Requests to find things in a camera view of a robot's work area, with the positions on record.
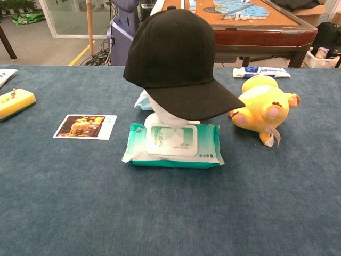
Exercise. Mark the blue white mahjong tiles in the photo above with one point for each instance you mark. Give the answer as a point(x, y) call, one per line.
point(239, 9)

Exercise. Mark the white mannequin head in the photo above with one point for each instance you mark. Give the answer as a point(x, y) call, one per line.
point(166, 117)

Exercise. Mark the small brass item on sponge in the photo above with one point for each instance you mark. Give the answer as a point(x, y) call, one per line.
point(12, 94)

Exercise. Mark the green wet wipes pack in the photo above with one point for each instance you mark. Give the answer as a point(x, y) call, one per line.
point(170, 157)

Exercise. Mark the wooden pole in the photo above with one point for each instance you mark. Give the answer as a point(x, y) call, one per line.
point(90, 26)

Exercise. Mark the white plastic basket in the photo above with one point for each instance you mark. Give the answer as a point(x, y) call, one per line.
point(319, 61)

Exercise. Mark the dark table leg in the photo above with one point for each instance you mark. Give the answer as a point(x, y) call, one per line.
point(7, 42)

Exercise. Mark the white bordered photo card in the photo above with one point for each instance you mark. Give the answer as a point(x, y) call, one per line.
point(82, 127)

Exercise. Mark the white printed pouch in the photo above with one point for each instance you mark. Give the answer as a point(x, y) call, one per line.
point(5, 76)

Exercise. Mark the black baseball cap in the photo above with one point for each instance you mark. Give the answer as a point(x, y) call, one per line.
point(170, 53)

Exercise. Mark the brown mahjong table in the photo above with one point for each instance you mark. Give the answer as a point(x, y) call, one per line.
point(261, 36)

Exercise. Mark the yellow sponge block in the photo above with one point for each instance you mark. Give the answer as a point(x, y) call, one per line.
point(16, 105)

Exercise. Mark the green bag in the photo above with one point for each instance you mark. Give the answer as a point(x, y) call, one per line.
point(28, 18)

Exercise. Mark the white blue toothpaste tube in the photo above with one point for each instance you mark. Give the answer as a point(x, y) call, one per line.
point(261, 72)

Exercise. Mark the light blue face mask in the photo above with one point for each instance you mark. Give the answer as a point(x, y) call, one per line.
point(142, 104)

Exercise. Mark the black bag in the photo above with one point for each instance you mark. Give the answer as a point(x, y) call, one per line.
point(329, 34)

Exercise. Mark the black cloth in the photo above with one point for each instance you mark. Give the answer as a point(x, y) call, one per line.
point(295, 4)

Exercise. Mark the yellow plush toy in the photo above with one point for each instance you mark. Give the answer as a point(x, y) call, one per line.
point(262, 104)

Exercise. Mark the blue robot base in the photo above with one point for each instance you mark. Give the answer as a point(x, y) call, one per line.
point(121, 34)

